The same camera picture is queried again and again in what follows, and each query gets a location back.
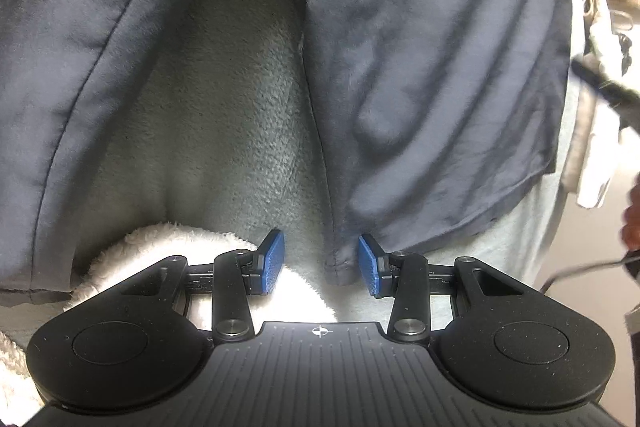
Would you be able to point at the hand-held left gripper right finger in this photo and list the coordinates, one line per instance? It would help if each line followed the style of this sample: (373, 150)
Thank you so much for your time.
(368, 264)

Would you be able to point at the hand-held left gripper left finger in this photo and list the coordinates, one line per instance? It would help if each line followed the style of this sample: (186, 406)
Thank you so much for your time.
(272, 262)

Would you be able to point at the dark navy shorts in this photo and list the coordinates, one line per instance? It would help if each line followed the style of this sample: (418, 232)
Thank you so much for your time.
(425, 57)

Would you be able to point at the person's right hand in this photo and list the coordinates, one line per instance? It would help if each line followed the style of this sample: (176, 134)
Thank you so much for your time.
(632, 222)

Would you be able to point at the white folded garment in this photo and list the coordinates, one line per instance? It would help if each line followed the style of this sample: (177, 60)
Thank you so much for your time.
(592, 177)

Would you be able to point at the grey fleece blanket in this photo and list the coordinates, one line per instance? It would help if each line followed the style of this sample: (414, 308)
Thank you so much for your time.
(240, 147)

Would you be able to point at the white fleece cloth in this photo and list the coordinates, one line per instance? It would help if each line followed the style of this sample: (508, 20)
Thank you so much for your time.
(150, 242)

